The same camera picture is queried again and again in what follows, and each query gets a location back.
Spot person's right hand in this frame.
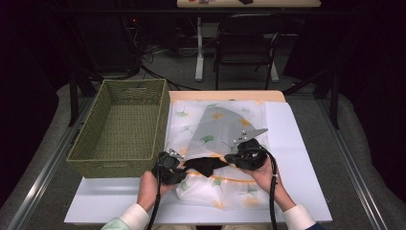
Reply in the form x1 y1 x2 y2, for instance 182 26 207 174
241 157 292 205

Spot black folding chair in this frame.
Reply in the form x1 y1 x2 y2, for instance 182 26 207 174
213 12 285 91

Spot green woven basket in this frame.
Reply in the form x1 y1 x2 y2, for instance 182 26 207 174
66 78 171 179

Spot aluminium rail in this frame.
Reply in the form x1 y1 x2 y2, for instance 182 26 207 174
317 97 389 230
6 97 95 230

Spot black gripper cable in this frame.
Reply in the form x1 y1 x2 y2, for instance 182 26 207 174
264 149 280 230
147 156 164 230

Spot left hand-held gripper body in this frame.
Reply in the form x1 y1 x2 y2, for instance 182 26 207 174
151 148 189 186

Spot black equipment cabinet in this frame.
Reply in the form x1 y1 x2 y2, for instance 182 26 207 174
71 0 142 75

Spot black floor cables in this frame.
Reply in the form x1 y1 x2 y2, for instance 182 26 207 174
140 44 200 92

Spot white table cover sheet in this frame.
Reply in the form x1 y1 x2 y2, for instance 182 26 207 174
63 101 333 224

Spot white leaf print mesh bag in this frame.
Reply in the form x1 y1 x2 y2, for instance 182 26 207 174
166 99 280 212

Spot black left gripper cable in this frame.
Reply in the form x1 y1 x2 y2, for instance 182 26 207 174
147 156 164 230

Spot beige table with white legs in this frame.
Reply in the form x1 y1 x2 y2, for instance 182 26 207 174
176 0 323 83

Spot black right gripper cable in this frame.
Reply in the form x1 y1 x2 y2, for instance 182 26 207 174
264 149 280 230

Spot person's left hand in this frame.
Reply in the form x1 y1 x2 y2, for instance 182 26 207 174
136 170 180 214

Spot black cloth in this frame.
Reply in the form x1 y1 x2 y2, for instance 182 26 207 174
182 156 230 178

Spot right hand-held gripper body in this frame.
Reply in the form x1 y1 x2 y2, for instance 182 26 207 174
232 127 269 171

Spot black metal stand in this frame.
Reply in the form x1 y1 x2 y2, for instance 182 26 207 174
67 68 99 127
282 65 341 130

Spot wooden table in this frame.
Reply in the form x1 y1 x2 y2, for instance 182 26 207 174
168 90 286 104

